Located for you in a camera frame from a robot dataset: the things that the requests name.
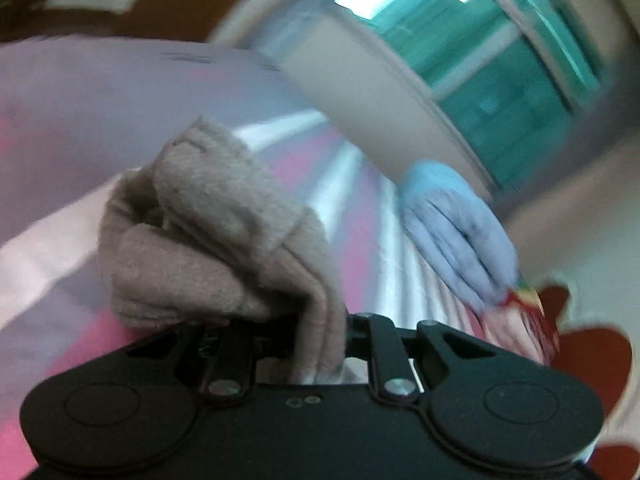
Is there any folded pink blanket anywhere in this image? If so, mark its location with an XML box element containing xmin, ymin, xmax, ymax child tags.
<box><xmin>480</xmin><ymin>304</ymin><xmax>555</xmax><ymax>365</ymax></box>

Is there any colourful red blanket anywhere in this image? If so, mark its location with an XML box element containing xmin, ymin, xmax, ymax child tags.
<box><xmin>500</xmin><ymin>275</ymin><xmax>560</xmax><ymax>365</ymax></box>

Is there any folded blue-grey quilt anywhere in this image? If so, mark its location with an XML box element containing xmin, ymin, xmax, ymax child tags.
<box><xmin>398</xmin><ymin>160</ymin><xmax>520</xmax><ymax>313</ymax></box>

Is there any red heart pillow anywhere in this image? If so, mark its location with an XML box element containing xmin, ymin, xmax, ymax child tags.
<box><xmin>537</xmin><ymin>284</ymin><xmax>640</xmax><ymax>480</ymax></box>

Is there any striped pink grey bedsheet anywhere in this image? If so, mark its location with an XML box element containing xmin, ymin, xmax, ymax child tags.
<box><xmin>1</xmin><ymin>37</ymin><xmax>486</xmax><ymax>479</ymax></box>

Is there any grey curtain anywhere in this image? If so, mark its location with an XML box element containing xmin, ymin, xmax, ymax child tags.
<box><xmin>243</xmin><ymin>0</ymin><xmax>334</xmax><ymax>70</ymax></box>

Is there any green glass window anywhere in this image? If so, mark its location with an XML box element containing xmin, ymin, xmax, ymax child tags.
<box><xmin>334</xmin><ymin>0</ymin><xmax>601</xmax><ymax>190</ymax></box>

